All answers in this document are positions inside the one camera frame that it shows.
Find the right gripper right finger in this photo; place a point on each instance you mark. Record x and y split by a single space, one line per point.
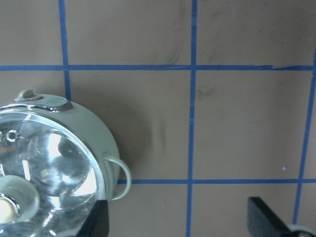
262 221

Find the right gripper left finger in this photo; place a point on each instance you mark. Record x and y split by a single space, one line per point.
97 223

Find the glass pot lid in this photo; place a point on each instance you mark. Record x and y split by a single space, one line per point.
48 182

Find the pale green electric pot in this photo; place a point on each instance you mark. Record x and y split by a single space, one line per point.
114 177

